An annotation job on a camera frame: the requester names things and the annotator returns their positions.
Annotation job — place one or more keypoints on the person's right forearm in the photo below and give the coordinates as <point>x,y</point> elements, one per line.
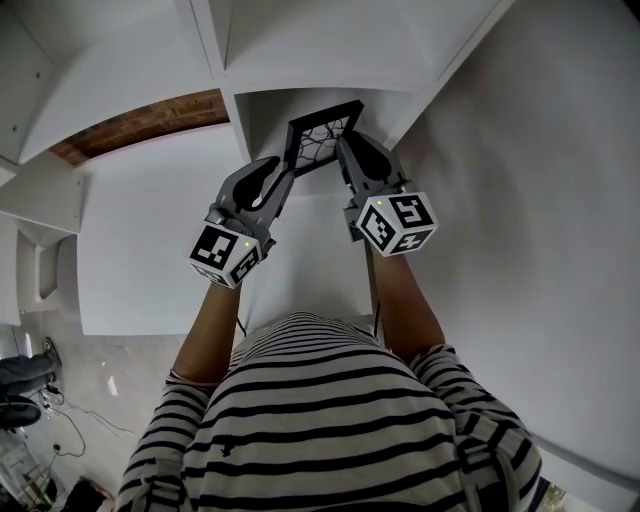
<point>402,305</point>

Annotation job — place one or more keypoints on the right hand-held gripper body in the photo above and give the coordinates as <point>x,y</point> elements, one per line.
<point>389,210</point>

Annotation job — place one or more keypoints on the person's left forearm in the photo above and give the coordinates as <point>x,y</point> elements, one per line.
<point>210,330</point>

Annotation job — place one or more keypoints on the black office chair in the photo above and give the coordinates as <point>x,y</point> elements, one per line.
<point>22,380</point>

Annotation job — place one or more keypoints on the striped long-sleeve shirt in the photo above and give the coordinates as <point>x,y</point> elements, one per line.
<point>320,425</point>

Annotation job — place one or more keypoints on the black picture frame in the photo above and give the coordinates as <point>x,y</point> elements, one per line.
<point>320,140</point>

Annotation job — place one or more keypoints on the white shelf unit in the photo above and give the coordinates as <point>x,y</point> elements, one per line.
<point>150,240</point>

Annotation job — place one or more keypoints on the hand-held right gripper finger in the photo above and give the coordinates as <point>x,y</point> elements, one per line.
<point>342,161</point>

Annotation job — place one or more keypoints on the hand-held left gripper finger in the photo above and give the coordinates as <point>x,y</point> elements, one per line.
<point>286,181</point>

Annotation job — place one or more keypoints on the dark box with orange edge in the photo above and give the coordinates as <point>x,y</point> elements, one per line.
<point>90,495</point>

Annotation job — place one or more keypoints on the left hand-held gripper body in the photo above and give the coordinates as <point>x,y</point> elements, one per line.
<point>234,227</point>

